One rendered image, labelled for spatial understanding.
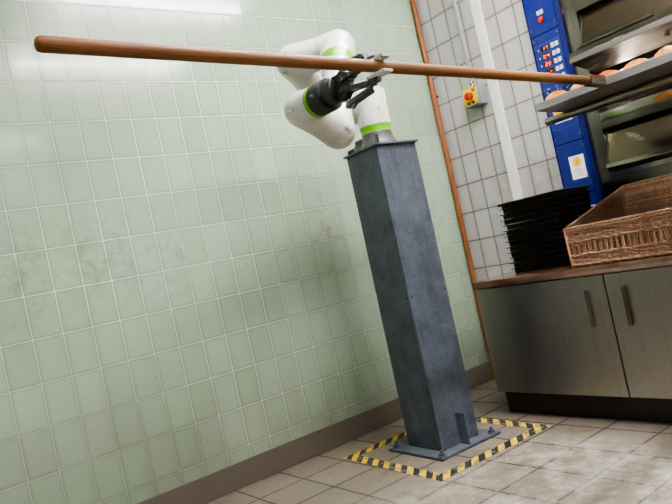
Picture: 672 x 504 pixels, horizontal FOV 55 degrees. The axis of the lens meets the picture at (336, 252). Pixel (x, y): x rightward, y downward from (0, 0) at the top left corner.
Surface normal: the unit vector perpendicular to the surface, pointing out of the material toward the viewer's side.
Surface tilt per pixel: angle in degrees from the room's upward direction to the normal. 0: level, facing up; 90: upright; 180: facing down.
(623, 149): 70
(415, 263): 90
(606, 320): 90
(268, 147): 90
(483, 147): 90
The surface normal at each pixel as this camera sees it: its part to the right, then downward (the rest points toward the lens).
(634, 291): -0.79, 0.16
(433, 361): 0.55, -0.13
